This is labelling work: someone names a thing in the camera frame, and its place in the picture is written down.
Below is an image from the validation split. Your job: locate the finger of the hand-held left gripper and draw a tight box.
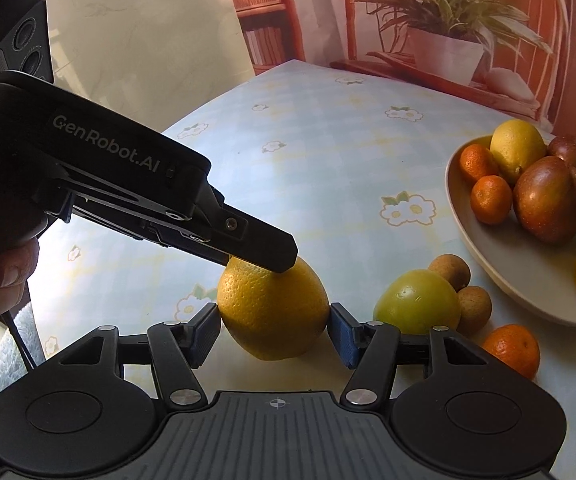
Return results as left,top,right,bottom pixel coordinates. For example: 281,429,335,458
195,187,299,273
140,220,231,267

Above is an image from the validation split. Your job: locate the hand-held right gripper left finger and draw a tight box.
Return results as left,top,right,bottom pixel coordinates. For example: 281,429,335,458
58,302,221,407

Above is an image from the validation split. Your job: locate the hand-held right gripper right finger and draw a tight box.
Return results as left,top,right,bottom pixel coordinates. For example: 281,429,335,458
329,302,491,406

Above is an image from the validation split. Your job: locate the large orange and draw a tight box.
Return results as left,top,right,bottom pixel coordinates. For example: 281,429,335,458
216,255,330,361

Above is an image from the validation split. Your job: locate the cream round plate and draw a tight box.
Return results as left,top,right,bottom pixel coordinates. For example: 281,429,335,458
444,132,576,328

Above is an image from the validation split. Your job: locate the orange mandarin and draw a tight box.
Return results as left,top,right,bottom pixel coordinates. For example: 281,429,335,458
470,175,514,226
482,324,540,380
459,144,500,184

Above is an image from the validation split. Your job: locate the large red apple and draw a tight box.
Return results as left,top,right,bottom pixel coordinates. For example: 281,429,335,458
512,155,576,247

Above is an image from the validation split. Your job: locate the yellow lemon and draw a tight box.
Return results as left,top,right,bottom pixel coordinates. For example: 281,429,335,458
489,119,548,187

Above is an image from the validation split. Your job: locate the yellow green round fruit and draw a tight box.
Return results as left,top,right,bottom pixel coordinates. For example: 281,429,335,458
373,269,463,336

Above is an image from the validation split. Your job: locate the floral checked tablecloth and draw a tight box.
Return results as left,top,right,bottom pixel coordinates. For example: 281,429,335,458
28,59,576,396

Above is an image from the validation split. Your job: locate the brown longan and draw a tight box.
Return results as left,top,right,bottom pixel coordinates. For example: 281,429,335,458
455,286,493,337
428,254,471,292

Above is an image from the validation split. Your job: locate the printed backdrop cloth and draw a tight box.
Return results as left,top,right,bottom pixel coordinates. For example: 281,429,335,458
218,0,576,146

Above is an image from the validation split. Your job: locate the black cable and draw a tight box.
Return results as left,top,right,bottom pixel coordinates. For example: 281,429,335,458
0,310,43,372

